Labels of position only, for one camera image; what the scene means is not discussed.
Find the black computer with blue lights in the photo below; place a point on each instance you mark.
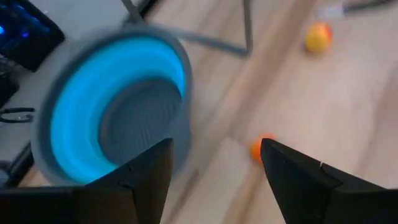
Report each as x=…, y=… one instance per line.
x=28, y=40

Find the blue collapsible bowl grey rim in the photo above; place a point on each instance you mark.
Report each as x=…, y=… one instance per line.
x=81, y=102

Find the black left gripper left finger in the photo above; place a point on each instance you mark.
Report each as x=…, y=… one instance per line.
x=140, y=186

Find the grey perforated metal stand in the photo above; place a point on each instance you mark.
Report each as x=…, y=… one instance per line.
x=247, y=28

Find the red yellow toy pear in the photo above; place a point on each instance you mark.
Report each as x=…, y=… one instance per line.
x=317, y=39

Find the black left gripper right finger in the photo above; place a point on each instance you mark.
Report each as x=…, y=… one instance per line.
x=295, y=180

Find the small orange toy fruit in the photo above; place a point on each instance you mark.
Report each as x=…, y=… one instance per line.
x=255, y=149

